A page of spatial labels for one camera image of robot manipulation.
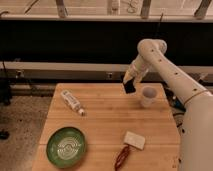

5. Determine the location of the white plastic bottle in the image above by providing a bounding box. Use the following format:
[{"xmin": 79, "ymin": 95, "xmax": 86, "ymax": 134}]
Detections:
[{"xmin": 61, "ymin": 90, "xmax": 85, "ymax": 116}]

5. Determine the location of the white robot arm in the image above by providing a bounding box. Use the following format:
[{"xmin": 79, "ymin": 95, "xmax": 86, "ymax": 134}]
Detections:
[{"xmin": 123, "ymin": 39, "xmax": 213, "ymax": 171}]

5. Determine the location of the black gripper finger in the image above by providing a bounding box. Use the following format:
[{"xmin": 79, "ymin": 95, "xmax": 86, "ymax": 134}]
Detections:
[{"xmin": 130, "ymin": 78, "xmax": 140, "ymax": 87}]

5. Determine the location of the black eraser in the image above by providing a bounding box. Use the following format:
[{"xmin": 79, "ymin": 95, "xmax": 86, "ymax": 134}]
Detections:
[{"xmin": 124, "ymin": 83, "xmax": 135, "ymax": 94}]

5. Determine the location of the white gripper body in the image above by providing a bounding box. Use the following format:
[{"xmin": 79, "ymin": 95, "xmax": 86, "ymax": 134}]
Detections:
[{"xmin": 123, "ymin": 57, "xmax": 149, "ymax": 84}]

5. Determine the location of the green patterned plate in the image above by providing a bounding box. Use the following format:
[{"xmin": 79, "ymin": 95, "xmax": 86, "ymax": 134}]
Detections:
[{"xmin": 46, "ymin": 127, "xmax": 87, "ymax": 169}]

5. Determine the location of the white ceramic cup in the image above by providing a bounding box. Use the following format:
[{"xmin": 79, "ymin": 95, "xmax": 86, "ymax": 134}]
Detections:
[{"xmin": 141, "ymin": 86, "xmax": 157, "ymax": 108}]

